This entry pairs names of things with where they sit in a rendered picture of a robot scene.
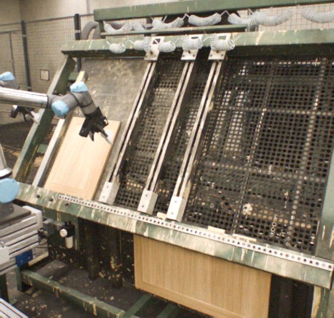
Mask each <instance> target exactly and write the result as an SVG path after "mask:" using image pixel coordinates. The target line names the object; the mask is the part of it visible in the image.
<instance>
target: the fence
mask: <svg viewBox="0 0 334 318"><path fill-rule="evenodd" d="M81 72H83V75H82V77H81V78H79V76H78V78H77V80H80V81H82V82H84V83H85V80H86V78H87V76H88V74H87V73H86V72H85V71H80V73H81ZM80 73H79V75H80ZM77 80H76V82H77ZM72 112H73V110H71V111H70V112H69V113H67V115H66V117H65V119H60V120H59V123H58V125H57V127H56V130H55V132H54V134H53V137H52V140H51V141H50V144H49V146H48V149H47V151H46V154H45V156H44V158H43V160H42V163H41V165H40V168H39V170H38V172H37V174H36V177H35V179H34V182H33V184H32V186H36V187H40V188H41V186H42V184H43V182H44V179H45V176H46V174H47V172H48V169H49V167H50V164H51V162H52V160H53V157H54V155H55V153H56V150H57V148H58V146H59V143H60V140H61V138H62V135H63V133H64V131H65V128H66V126H67V124H68V121H69V119H70V116H71V114H72Z"/></svg>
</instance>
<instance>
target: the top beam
mask: <svg viewBox="0 0 334 318"><path fill-rule="evenodd" d="M240 35H241V36H240ZM183 36H184V35H178V36H165V38H164V41H163V42H169V41H171V42H173V43H175V42H176V41H177V40H178V39H179V40H178V41H177V42H176V43H175V46H176V48H175V50H174V51H171V52H168V53H165V52H161V51H160V52H159V54H160V55H161V56H182V55H183V52H184V50H183V48H182V40H181V38H183ZM210 36H211V37H212V34H203V37H202V41H203V40H204V39H206V38H207V37H209V38H208V39H206V40H205V41H204V42H203V46H202V48H201V49H198V52H197V53H198V54H199V56H209V55H210V51H211V38H210ZM239 36H240V37H239ZM238 37H239V38H238ZM144 38H145V37H134V38H122V39H101V40H78V41H65V42H64V43H63V45H62V48H61V50H60V51H61V52H62V53H63V54H68V55H70V56H71V57H72V58H114V57H145V56H146V51H145V50H135V49H134V47H133V45H134V44H133V43H135V41H142V40H144ZM237 38H238V39H237ZM230 39H231V40H233V41H235V40H236V39H237V40H236V41H235V47H234V48H233V49H231V50H229V51H226V55H286V54H334V28H322V29H300V30H278V31H256V32H244V33H231V36H230ZM129 40H131V41H132V42H133V43H131V42H130V41H129ZM107 41H108V43H109V44H110V45H111V44H114V43H115V44H119V43H122V44H123V45H124V44H125V43H126V42H127V41H128V43H127V44H126V45H125V48H126V49H125V51H124V52H122V53H119V54H116V53H112V52H111V51H110V45H109V44H108V43H107Z"/></svg>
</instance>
